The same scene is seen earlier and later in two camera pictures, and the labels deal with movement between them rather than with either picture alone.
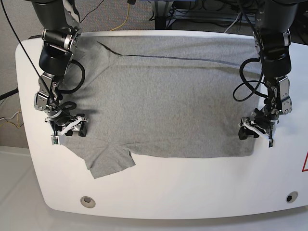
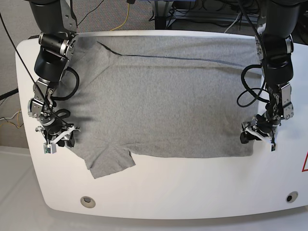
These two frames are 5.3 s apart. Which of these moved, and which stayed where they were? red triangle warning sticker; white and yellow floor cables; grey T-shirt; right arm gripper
Moved: right arm gripper
Stayed: white and yellow floor cables; red triangle warning sticker; grey T-shirt
